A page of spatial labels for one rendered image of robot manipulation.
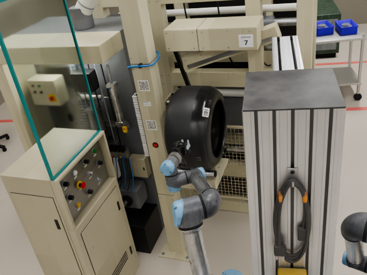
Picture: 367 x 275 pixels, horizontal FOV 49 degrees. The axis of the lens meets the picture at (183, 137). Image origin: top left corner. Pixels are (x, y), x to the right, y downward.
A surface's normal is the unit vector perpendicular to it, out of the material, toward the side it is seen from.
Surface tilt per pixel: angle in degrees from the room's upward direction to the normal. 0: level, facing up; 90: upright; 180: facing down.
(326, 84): 0
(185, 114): 42
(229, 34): 90
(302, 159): 90
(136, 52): 90
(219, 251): 0
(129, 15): 90
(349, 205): 0
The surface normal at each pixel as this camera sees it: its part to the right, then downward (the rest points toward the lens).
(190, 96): -0.22, -0.67
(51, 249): -0.32, 0.52
